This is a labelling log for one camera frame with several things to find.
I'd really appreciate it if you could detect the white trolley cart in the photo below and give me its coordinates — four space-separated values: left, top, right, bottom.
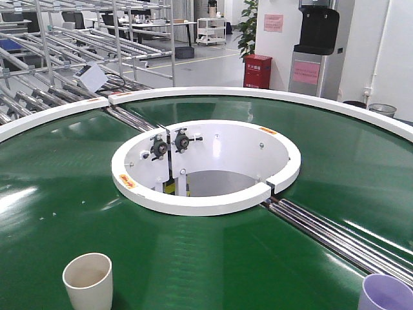
196 17 227 46

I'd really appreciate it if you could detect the green potted plant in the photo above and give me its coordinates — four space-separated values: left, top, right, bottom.
237 0 259 59

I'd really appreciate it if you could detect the lavender plastic cup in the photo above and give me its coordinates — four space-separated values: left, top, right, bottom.
358 274 412 310

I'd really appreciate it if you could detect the black crate on floor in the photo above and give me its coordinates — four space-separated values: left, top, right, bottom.
175 46 195 59

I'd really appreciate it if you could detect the black and grey water dispenser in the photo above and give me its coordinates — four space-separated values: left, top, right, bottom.
288 1 339 96

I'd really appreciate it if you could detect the metal roller rack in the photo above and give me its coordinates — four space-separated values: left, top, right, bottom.
1 1 175 124

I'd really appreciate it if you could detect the white outer conveyor rim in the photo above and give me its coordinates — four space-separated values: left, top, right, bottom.
1 87 412 141

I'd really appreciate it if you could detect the steel conveyor rollers right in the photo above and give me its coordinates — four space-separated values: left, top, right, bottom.
261 196 412 287

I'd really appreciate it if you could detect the cream plastic cup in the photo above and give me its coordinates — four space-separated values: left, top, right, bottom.
62 253 113 309

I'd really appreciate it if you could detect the white control box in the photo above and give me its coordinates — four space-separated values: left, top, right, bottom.
73 62 108 92

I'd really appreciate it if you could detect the red fire extinguisher box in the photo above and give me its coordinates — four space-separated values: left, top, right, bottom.
243 54 272 89

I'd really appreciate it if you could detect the white inner conveyor ring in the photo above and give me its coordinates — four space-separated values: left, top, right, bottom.
110 119 302 217

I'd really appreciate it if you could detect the wire mesh waste bin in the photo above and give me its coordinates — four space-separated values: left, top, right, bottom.
368 103 397 118

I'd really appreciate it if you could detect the pink wall notice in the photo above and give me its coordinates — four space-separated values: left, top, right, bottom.
263 14 284 32

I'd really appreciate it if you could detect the green circular conveyor belt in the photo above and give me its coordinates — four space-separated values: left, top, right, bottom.
1 96 412 309

